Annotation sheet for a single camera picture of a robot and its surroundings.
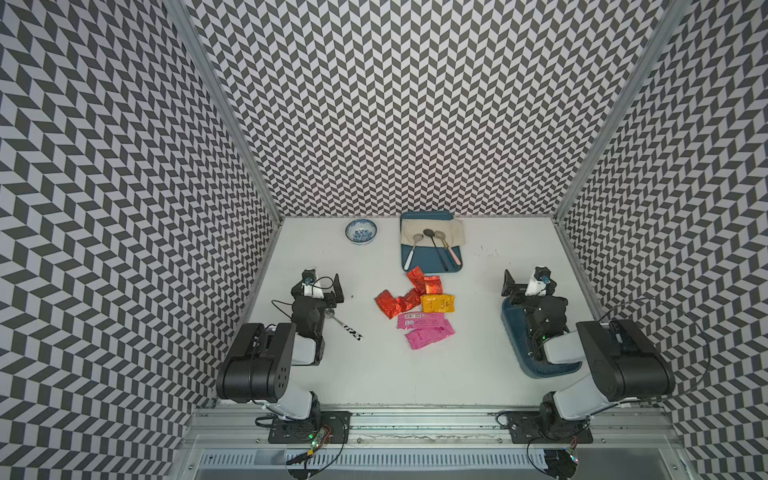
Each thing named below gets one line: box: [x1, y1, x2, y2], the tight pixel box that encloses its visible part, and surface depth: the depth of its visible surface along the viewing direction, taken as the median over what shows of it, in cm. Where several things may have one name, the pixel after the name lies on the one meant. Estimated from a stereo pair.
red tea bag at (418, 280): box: [406, 266, 427, 295], surface depth 101 cm
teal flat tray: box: [400, 211, 463, 272], surface depth 108 cm
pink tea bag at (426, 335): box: [405, 319, 456, 350], surface depth 88 cm
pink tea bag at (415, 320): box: [397, 312, 445, 330], surface depth 92 cm
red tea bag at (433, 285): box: [423, 275, 444, 295], surface depth 98 cm
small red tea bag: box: [398, 288, 421, 313], surface depth 95 cm
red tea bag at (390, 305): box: [374, 289, 404, 319], surface depth 96 cm
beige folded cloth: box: [401, 218, 465, 247], surface depth 117 cm
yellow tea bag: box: [421, 294, 455, 313], surface depth 93 cm
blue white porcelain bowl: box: [345, 219, 378, 245], surface depth 114 cm
